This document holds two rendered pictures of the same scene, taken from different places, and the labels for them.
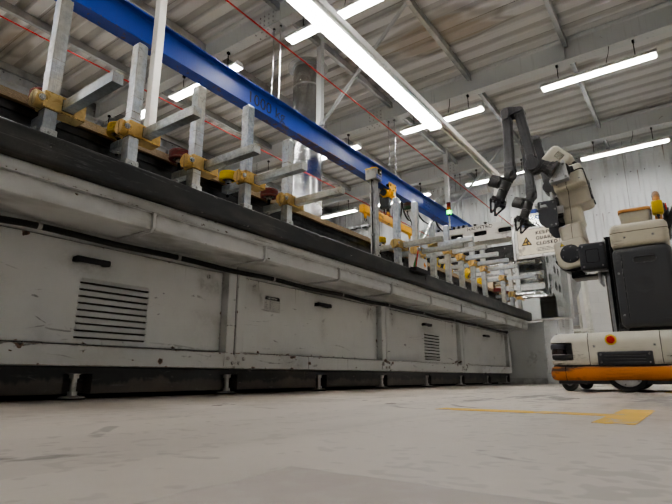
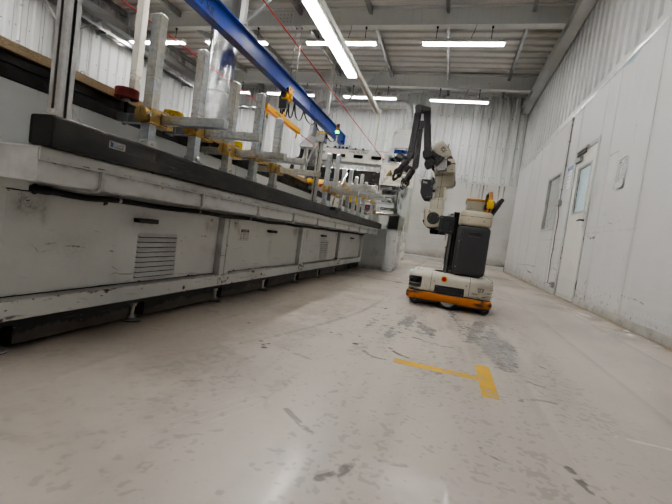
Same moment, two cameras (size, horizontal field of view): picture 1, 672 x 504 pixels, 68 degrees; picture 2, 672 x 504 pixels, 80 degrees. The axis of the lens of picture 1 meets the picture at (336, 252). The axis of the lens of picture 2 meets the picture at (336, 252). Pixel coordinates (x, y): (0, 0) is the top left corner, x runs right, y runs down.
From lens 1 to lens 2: 0.81 m
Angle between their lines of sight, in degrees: 26
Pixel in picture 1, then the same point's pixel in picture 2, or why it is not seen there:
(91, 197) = (170, 189)
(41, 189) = (143, 189)
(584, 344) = (429, 279)
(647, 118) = (480, 81)
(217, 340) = (212, 265)
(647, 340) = (463, 283)
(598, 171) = (437, 110)
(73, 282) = (134, 237)
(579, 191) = (449, 177)
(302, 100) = not seen: outside the picture
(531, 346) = (375, 245)
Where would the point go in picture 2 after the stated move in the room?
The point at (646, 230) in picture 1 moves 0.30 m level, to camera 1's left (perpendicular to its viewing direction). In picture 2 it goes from (481, 218) to (449, 213)
